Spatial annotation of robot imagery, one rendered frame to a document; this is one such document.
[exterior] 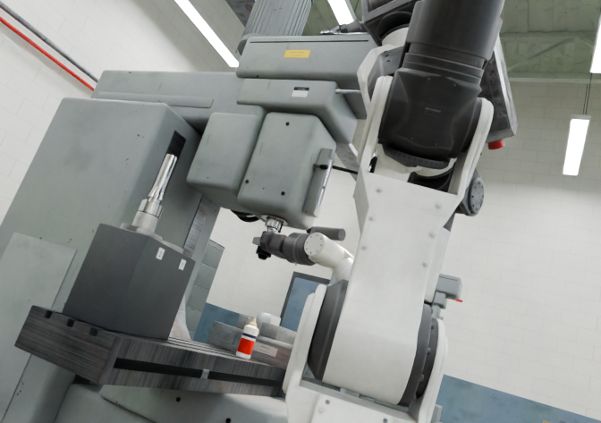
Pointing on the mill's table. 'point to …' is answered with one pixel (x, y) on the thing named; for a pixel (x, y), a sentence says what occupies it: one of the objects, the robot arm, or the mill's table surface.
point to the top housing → (309, 61)
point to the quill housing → (284, 167)
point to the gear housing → (303, 102)
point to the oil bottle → (248, 340)
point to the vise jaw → (277, 333)
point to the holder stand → (130, 282)
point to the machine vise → (264, 345)
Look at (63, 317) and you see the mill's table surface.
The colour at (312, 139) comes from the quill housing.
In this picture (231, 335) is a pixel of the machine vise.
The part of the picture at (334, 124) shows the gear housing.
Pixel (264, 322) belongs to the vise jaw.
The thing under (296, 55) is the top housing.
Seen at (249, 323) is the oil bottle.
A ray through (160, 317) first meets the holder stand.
